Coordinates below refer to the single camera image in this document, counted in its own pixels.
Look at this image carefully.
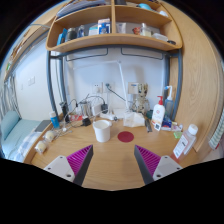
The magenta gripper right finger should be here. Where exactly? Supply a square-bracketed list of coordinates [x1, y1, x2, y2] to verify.
[134, 145, 182, 184]

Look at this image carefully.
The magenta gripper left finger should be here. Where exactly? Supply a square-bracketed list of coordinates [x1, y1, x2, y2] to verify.
[44, 145, 93, 186]

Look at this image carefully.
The dark red round coaster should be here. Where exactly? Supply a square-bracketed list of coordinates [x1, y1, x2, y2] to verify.
[118, 131, 134, 143]

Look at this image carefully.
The white tape roll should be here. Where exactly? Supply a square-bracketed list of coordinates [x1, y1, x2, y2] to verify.
[44, 130, 56, 142]
[35, 141, 47, 154]

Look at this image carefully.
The clear bottle white cap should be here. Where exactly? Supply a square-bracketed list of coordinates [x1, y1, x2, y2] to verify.
[171, 124, 198, 163]

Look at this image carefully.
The black power adapter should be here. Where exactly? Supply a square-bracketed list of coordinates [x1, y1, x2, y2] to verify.
[82, 118, 91, 126]

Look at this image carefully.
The white plastic cup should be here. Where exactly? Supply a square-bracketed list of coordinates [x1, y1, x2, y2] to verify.
[93, 120, 112, 143]

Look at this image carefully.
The white crumpled tissue pack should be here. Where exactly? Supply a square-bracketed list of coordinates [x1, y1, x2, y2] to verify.
[123, 112, 145, 127]

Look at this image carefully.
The white pump lotion bottle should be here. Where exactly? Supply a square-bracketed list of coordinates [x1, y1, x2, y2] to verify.
[151, 96, 165, 131]

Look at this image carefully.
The white desk lamp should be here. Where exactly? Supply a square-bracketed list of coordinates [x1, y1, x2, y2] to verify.
[66, 60, 128, 113]

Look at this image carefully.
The metal cup on desk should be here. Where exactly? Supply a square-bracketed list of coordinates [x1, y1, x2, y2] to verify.
[80, 101, 92, 117]

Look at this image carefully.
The Groot figurine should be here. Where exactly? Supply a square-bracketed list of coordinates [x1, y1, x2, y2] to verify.
[132, 83, 150, 114]

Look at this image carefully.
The bed with teal bedding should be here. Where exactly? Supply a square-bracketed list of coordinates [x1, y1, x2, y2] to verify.
[0, 111, 50, 162]

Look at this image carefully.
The clear spray bottle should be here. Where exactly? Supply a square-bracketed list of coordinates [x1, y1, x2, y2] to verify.
[165, 86, 174, 118]

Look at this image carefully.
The glass jar on shelf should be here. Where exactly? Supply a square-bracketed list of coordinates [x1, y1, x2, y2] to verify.
[140, 23, 152, 37]

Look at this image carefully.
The blue white box on shelf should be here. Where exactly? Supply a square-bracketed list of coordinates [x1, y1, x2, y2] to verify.
[98, 18, 110, 34]

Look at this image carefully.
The wooden wall shelf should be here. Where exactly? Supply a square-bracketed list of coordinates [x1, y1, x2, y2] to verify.
[46, 0, 182, 52]

